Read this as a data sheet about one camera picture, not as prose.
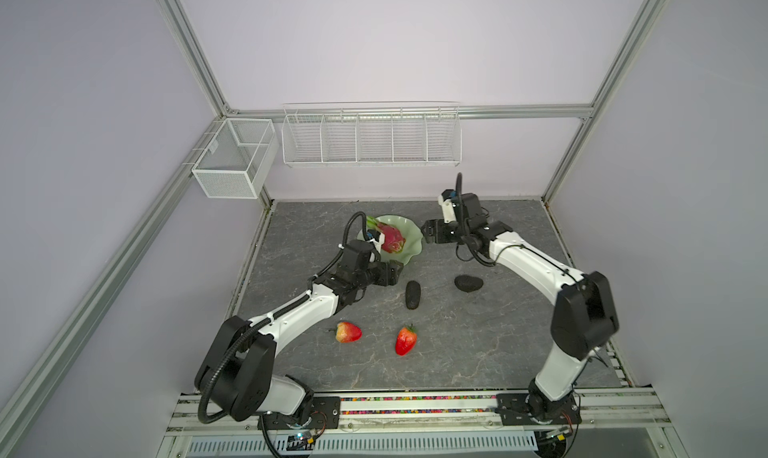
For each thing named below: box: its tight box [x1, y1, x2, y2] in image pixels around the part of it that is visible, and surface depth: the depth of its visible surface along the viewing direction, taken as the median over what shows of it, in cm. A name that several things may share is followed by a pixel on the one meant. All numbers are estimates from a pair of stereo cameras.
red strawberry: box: [395, 324, 417, 356], surface depth 84 cm
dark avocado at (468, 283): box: [454, 274, 484, 293], surface depth 95 cm
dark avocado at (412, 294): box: [405, 280, 421, 310], surface depth 94 cm
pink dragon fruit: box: [366, 216, 406, 254], surface depth 102 cm
